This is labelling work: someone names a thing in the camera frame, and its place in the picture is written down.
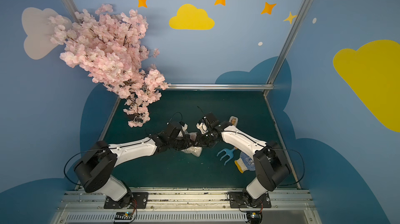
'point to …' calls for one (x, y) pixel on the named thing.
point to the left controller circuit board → (123, 217)
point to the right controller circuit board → (254, 216)
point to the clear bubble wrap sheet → (194, 150)
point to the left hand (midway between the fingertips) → (197, 141)
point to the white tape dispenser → (234, 120)
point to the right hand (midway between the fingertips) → (197, 143)
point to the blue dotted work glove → (245, 162)
